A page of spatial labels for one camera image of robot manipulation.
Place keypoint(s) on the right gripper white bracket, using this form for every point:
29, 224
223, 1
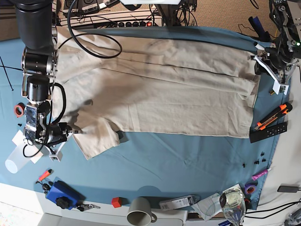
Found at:
54, 137

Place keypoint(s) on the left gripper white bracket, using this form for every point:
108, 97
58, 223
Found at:
268, 60

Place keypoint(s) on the beige T-shirt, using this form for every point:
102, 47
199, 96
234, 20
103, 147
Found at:
154, 85

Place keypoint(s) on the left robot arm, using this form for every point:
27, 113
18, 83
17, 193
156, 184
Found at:
283, 55

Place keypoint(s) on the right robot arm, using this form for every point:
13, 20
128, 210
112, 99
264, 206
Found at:
36, 21

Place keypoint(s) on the orange marker pen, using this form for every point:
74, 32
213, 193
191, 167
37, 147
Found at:
44, 175

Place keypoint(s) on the orange utility knife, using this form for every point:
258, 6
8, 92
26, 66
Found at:
275, 114

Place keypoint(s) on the white paper sheet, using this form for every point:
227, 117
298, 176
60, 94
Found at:
19, 139

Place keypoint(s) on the translucent plastic cup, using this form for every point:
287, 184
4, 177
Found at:
16, 160

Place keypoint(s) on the blue box with black knob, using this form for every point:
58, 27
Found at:
64, 196

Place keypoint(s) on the white cylindrical tube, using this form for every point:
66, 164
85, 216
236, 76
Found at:
258, 46

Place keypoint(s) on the black remote control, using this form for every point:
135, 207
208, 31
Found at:
268, 132

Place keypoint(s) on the keys with carabiner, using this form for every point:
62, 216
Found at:
84, 207

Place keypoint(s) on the red tape roll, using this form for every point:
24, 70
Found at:
19, 110

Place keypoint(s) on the red cube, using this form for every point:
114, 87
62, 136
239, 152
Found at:
116, 202

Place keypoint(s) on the purple glue tube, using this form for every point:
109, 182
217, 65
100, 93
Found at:
260, 174

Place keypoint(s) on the grey ceramic mug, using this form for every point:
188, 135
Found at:
140, 213

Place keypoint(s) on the purple tape roll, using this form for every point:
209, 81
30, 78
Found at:
250, 188

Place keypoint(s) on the blue tablecloth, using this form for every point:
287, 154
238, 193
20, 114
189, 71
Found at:
157, 166

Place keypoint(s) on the wine glass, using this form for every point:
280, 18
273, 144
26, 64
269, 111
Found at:
232, 203

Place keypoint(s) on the packaged item with barcode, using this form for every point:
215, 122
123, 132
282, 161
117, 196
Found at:
178, 203

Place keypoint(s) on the folded paper map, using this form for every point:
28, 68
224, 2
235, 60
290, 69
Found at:
209, 207

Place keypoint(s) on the white power strip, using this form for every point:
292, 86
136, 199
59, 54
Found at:
117, 17

